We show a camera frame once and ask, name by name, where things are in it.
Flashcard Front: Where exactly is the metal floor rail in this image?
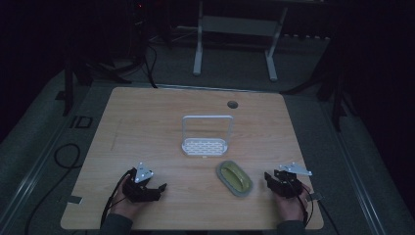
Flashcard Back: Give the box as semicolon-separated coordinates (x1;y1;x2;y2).
0;87;109;231
321;101;390;235

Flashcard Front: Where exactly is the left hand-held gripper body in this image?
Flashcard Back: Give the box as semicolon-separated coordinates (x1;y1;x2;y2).
121;162;162;204

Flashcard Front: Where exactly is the person's left hand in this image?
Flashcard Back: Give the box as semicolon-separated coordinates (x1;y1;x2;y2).
112;178;149;221

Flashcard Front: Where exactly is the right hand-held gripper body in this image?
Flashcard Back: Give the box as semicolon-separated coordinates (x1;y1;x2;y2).
273;162;313;200

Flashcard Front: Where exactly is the green and grey soap dish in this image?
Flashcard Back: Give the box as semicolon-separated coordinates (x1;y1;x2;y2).
214;160;254;198

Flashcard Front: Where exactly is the white rack with handle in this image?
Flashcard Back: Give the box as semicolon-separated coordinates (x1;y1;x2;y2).
180;114;235;158

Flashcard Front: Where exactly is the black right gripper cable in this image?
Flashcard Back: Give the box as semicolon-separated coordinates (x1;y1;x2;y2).
300;182;341;235

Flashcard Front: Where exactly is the white metal stand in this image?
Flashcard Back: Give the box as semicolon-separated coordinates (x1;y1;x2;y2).
192;1;289;83

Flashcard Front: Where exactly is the person's right hand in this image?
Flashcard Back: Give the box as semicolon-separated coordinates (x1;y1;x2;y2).
274;186;313;223

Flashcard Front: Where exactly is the black floor cable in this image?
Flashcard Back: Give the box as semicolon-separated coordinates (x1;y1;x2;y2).
23;142;82;235

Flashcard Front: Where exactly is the black tripod stand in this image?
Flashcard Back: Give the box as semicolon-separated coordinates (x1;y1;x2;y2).
61;48;132;118
283;42;355;132

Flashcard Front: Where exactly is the black hanging cable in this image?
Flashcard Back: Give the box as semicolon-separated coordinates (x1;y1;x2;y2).
142;42;159;89

